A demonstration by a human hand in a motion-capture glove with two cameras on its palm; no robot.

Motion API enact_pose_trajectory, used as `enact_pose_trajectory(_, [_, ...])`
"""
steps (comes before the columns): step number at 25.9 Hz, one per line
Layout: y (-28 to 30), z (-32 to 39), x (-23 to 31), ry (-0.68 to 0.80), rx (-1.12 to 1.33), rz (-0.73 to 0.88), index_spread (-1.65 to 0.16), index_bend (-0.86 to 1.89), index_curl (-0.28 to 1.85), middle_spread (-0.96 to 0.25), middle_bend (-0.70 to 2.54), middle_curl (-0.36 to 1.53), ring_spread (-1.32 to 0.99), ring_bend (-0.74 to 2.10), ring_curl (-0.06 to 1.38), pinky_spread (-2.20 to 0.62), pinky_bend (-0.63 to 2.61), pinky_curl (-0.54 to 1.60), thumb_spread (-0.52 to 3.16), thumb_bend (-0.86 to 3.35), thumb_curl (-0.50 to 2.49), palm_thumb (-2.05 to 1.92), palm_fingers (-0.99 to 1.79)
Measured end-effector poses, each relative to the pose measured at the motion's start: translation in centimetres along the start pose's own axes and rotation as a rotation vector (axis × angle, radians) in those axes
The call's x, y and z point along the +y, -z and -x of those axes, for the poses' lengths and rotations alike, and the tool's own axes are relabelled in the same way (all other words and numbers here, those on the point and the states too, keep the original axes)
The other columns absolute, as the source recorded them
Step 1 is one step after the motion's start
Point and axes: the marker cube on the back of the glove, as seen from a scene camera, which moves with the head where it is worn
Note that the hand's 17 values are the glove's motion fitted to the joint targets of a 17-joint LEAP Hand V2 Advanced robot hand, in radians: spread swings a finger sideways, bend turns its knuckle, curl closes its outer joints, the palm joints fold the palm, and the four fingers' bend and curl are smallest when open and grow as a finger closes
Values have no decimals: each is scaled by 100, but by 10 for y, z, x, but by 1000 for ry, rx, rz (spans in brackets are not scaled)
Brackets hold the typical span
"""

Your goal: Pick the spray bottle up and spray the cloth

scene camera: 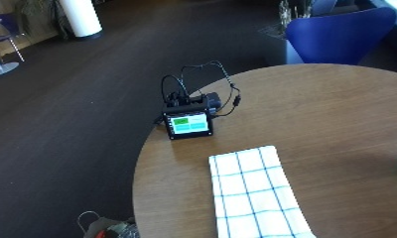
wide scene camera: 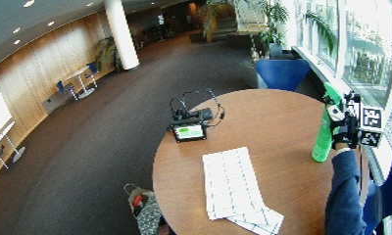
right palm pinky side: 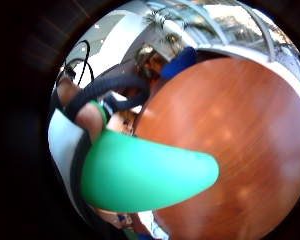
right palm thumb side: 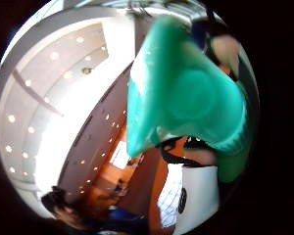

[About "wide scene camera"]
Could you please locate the white standing table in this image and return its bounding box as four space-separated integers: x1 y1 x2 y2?
0 120 27 164

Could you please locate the white round bistro table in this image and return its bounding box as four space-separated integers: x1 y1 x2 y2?
65 66 96 99

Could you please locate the person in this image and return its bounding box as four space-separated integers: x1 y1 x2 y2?
324 128 392 235

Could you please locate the white checked cloth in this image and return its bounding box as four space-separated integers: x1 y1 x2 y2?
202 146 287 235

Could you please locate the patterned bag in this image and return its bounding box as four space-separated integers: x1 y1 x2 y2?
123 183 164 235

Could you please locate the black cable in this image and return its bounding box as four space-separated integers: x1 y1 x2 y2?
168 87 228 127

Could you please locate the blue planter box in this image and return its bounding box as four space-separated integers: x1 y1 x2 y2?
254 58 312 92

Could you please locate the potted palm plant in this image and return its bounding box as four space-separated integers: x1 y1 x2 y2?
94 35 124 73

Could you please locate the green leafy plant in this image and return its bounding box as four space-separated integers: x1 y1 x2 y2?
259 0 292 47

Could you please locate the black device with green screen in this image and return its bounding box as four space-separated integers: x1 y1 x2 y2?
168 108 215 144

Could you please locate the white round column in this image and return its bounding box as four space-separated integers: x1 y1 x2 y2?
103 0 142 71

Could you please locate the round wooden table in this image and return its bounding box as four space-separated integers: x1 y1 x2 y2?
152 88 371 235

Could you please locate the white marker cube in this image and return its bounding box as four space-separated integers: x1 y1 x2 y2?
347 99 385 149

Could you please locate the green plastic bottle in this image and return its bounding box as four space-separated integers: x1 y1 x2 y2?
311 81 347 164

